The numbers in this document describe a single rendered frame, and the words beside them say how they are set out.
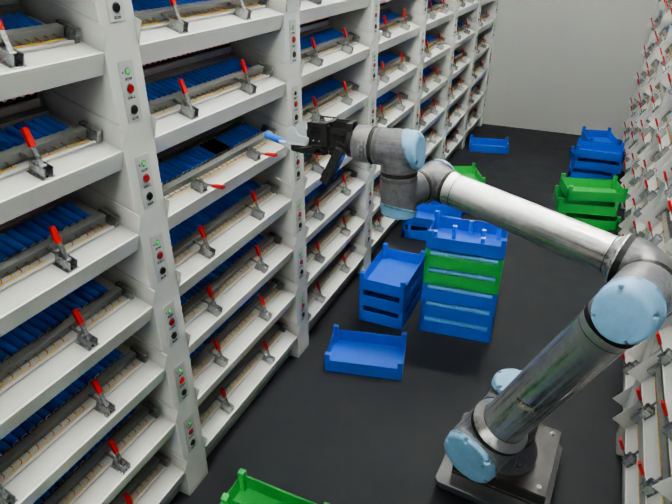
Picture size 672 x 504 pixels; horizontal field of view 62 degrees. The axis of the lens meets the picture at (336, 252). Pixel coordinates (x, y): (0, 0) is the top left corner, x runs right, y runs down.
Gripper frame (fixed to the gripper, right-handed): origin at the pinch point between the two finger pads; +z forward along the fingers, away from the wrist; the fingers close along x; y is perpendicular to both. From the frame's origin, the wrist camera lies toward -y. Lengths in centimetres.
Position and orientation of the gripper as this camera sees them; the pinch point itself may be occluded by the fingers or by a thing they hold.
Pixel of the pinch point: (285, 143)
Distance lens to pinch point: 149.3
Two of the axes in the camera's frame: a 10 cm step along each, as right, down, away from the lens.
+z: -9.0, -1.8, 4.0
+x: -4.4, 4.2, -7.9
